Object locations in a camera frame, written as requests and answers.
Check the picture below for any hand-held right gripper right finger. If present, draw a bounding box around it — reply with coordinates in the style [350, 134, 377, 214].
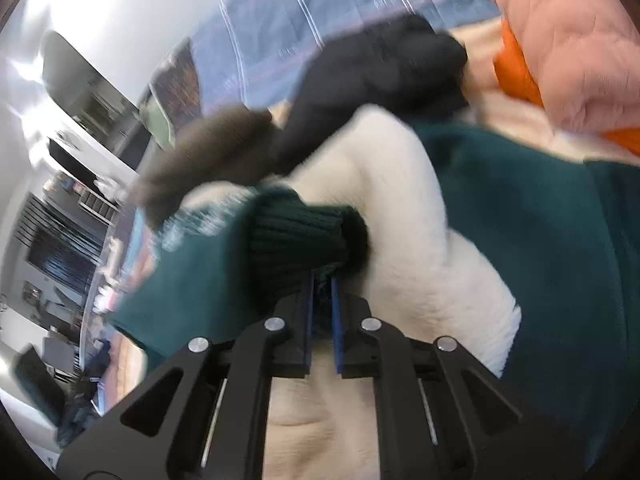
[330, 280, 571, 480]

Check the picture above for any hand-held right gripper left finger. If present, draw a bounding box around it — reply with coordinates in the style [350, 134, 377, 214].
[57, 280, 316, 480]

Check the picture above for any dark green fleece-lined hoodie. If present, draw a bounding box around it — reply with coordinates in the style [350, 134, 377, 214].
[112, 105, 640, 463]

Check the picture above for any grey cloth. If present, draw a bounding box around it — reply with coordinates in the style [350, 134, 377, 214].
[129, 109, 281, 228]

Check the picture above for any dark cloth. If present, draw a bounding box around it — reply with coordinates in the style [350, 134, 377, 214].
[272, 14, 470, 177]

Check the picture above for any green pillow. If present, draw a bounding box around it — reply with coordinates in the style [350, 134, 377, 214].
[139, 91, 177, 151]

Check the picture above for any pink plush blanket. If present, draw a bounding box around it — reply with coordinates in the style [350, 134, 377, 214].
[272, 22, 623, 163]

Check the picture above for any brown printed cloth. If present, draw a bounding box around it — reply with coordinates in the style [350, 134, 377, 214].
[149, 39, 202, 116]

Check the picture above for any blue plaid quilt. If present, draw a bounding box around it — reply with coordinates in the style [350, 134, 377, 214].
[187, 0, 501, 121]

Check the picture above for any orange puffer jacket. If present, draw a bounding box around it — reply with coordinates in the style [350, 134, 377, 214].
[493, 24, 640, 156]

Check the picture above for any pink quilted blanket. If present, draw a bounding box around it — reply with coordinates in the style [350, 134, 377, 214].
[486, 0, 640, 136]

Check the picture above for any arched wall mirror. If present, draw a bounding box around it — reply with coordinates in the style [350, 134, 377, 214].
[40, 30, 142, 133]

